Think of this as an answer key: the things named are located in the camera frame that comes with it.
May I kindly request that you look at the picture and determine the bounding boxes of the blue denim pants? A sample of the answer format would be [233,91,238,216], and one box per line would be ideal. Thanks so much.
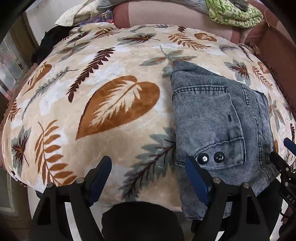
[171,60,278,219]

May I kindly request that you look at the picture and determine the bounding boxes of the pink brown sofa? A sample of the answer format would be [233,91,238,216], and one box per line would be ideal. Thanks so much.
[112,0,296,93]

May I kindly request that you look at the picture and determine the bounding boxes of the colourful packet beside pillow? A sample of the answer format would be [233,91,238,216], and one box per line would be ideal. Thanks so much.
[78,10,113,26]

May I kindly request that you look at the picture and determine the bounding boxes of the wooden glass panel door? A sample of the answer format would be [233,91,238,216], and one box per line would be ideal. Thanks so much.
[1,13,38,98]

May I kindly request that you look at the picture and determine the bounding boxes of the leaf pattern fleece blanket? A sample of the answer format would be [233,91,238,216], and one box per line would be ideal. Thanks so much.
[1,23,295,211]

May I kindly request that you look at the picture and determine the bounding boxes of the green patterned folded blanket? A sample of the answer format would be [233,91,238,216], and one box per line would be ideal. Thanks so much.
[206,1,263,28]

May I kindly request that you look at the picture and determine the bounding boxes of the white crumpled cloth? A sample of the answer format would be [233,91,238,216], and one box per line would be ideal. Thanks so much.
[55,1,101,27]

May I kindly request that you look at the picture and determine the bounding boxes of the black cloth at sofa edge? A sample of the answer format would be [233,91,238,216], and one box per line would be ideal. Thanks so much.
[31,25,74,65]

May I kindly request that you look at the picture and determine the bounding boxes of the dark cloth on green blanket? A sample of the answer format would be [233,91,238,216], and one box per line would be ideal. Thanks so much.
[230,0,248,11]

